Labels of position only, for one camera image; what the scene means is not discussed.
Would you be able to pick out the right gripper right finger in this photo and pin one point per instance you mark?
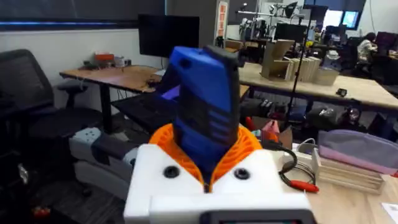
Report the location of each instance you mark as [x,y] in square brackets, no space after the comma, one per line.
[258,174]

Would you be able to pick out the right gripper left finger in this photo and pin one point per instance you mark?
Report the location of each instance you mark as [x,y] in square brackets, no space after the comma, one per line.
[161,186]

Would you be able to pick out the blue electric screwdriver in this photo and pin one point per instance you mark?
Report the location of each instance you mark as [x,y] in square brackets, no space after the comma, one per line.
[202,93]

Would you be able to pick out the black laptop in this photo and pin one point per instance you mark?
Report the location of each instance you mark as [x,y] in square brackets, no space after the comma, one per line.
[146,109]

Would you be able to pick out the pale wooden box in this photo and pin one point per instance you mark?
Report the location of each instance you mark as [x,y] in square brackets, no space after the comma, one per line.
[348,177]

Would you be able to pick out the purple and pink zip bag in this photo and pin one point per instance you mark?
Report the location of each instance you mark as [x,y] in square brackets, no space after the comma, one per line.
[357,149]

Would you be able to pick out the black tripod pole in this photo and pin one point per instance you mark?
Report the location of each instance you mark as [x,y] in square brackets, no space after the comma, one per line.
[297,68]

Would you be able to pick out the brown wooden desk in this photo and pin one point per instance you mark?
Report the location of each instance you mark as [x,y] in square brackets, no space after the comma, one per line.
[124,77]

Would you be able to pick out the folded cardboard box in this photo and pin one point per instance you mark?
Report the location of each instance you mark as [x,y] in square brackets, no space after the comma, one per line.
[275,59]

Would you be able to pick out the long pale work table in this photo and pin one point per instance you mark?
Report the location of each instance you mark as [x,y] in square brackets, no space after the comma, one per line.
[357,90]

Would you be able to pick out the white paper sheet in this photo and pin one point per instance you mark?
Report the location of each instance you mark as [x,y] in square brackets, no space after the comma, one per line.
[391,209]

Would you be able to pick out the orange box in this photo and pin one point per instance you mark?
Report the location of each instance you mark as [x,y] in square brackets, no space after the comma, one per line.
[104,57]

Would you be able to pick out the black computer monitor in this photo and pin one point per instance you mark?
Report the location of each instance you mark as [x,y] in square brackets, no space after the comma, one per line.
[168,35]

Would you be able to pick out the black office chair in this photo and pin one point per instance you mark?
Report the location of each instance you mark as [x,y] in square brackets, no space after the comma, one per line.
[28,93]

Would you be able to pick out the person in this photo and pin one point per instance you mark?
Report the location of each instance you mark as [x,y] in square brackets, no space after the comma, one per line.
[367,46]

